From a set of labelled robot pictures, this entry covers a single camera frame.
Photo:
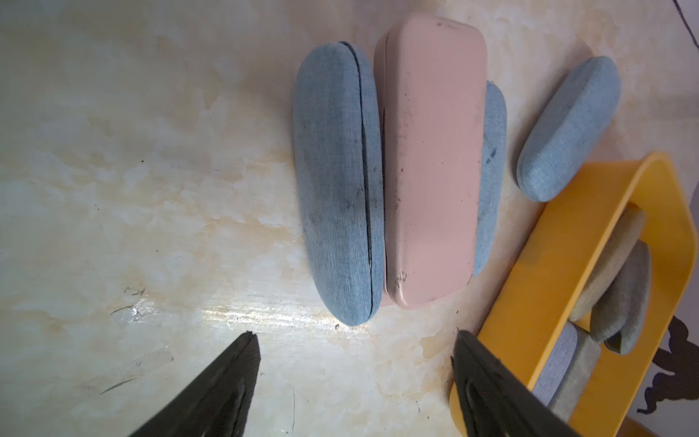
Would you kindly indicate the grey rectangular glasses case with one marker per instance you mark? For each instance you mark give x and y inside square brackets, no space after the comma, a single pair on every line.
[586,354]

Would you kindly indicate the tan glasses case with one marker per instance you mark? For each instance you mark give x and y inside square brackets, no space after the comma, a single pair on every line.
[616,251]

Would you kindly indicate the lavender glasses case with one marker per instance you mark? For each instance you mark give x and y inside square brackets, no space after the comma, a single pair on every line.
[556,365]

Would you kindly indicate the yellow plastic storage tray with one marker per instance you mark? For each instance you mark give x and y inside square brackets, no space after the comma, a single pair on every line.
[555,264]

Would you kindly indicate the blue glasses case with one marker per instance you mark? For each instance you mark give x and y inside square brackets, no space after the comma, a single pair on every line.
[569,128]
[492,173]
[337,148]

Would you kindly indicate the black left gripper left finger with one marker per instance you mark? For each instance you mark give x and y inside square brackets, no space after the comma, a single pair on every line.
[217,402]

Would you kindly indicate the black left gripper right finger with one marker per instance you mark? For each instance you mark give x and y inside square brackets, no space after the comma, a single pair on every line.
[493,401]

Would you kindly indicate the grey fabric glasses case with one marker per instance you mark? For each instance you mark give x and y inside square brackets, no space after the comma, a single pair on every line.
[618,318]

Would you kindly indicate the pink glasses case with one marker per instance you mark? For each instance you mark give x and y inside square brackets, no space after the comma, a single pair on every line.
[431,75]

